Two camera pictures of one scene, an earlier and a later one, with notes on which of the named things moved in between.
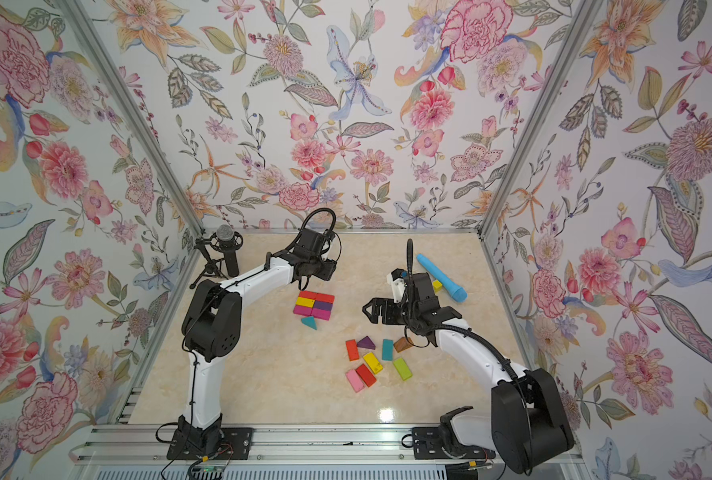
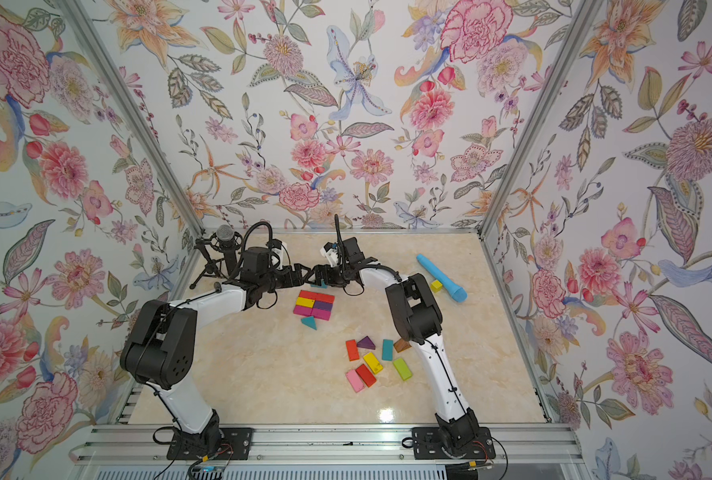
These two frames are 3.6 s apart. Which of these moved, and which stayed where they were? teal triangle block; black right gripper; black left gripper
Moved: black left gripper; black right gripper
Stayed: teal triangle block
